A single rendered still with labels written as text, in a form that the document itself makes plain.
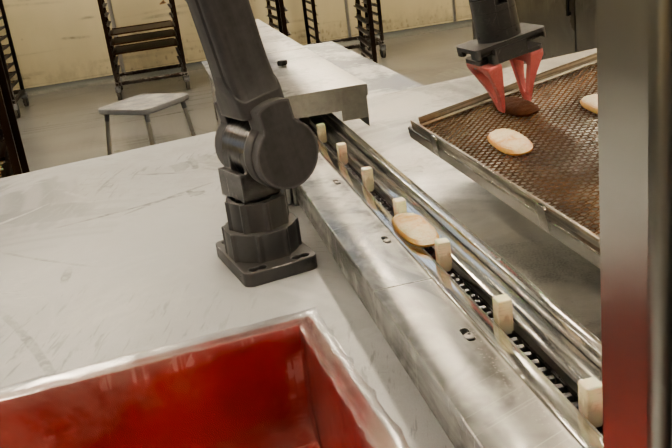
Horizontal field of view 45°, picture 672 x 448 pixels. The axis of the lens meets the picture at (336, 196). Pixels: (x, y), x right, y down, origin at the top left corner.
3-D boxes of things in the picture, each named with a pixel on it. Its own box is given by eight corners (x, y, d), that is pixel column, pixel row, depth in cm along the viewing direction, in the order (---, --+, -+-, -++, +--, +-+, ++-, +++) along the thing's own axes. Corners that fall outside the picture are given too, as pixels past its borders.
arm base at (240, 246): (215, 254, 97) (247, 289, 87) (203, 190, 95) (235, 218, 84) (281, 236, 100) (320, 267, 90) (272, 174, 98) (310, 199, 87)
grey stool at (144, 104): (164, 203, 388) (146, 110, 374) (109, 198, 407) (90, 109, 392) (211, 178, 418) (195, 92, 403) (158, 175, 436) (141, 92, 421)
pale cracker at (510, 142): (481, 139, 103) (479, 130, 103) (509, 129, 103) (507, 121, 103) (510, 160, 94) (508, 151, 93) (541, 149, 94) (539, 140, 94)
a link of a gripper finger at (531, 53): (555, 100, 108) (541, 32, 104) (507, 119, 106) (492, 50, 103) (529, 92, 114) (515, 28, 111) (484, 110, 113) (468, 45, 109)
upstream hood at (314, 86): (204, 51, 249) (199, 23, 246) (262, 42, 252) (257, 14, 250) (266, 144, 133) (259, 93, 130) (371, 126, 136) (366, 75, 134)
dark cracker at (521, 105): (486, 107, 114) (484, 99, 114) (510, 97, 115) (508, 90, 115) (521, 120, 105) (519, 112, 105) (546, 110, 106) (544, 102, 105)
